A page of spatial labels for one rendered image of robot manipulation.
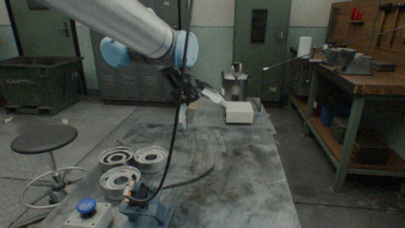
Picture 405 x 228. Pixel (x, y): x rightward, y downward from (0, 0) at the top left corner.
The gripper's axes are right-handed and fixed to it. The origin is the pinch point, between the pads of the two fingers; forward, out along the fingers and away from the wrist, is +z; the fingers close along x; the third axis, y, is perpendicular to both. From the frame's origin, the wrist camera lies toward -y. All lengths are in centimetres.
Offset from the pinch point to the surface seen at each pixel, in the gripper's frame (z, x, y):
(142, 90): 10, -134, -260
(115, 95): -3, -176, -262
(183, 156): 9.0, -14.6, -1.0
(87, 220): -3.6, -24.9, 33.4
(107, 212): -1.4, -22.9, 30.2
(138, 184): -5.4, -10.0, 32.2
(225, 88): 16, -2, -81
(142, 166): 0.8, -22.1, 10.3
